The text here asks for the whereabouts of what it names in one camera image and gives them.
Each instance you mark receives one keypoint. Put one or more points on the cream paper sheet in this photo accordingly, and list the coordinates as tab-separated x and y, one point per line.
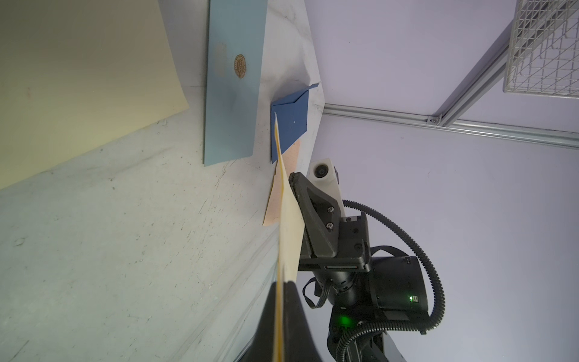
291	230

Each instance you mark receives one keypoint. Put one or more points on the cream envelope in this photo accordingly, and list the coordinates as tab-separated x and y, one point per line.
76	75

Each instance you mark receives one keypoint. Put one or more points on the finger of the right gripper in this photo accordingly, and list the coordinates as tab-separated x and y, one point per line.
321	215

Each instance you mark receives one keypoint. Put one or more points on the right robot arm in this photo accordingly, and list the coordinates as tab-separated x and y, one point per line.
357	339

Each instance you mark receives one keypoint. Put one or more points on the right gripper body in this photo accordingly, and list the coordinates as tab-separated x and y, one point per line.
357	278

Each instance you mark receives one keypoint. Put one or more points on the dark blue envelope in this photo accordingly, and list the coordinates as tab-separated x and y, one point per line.
291	114

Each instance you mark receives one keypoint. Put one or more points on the teal envelope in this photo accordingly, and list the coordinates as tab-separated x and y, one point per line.
234	64

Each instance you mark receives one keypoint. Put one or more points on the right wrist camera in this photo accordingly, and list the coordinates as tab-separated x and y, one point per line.
323	174

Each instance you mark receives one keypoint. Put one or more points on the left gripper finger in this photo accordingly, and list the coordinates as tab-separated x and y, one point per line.
297	343

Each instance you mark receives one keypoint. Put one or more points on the peach paper sheet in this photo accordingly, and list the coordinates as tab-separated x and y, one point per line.
290	159

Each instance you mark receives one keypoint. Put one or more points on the white wire wall basket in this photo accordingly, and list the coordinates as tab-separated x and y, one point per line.
543	50

